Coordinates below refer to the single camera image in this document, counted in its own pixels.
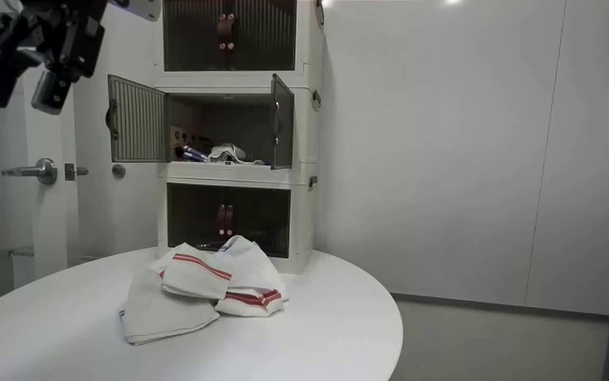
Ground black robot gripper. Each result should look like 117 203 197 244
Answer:
0 0 111 117

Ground smoky door of compartment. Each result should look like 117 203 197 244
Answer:
268 71 296 172

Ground silver door latch plate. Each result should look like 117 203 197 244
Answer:
63 161 92 183

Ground white room door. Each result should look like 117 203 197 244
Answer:
18 40 164 280

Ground dark small items in cabinet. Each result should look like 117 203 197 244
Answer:
171 143 211 162

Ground white crumpled item in cabinet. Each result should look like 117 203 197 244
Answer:
207 143 250 167

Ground folded white towel red stripes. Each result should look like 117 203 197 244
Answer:
158 242 236 302

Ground white towel small blue mark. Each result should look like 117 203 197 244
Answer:
119 264 222 347

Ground white stacked storage cabinet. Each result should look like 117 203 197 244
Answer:
154 0 326 276

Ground crumpled white towel red stripes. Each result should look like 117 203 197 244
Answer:
213 285 287 319

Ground silver door lever handle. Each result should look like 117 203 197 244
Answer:
0 156 62 188

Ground ribbed door with black handle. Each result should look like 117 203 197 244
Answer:
103 71 169 165

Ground smoky cabinet door red handle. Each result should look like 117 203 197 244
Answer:
164 0 230 71
224 187 292 261
224 0 298 71
167 184 229 251

